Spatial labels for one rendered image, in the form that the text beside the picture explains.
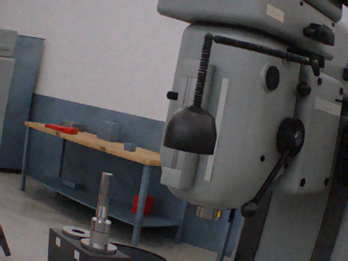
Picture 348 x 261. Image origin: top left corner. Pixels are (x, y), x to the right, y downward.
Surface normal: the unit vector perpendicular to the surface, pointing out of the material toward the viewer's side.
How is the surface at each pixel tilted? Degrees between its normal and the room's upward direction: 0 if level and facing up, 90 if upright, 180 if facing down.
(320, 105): 90
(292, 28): 90
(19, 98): 90
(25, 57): 90
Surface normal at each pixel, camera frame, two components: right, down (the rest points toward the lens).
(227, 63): -0.57, -0.06
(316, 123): 0.74, 0.18
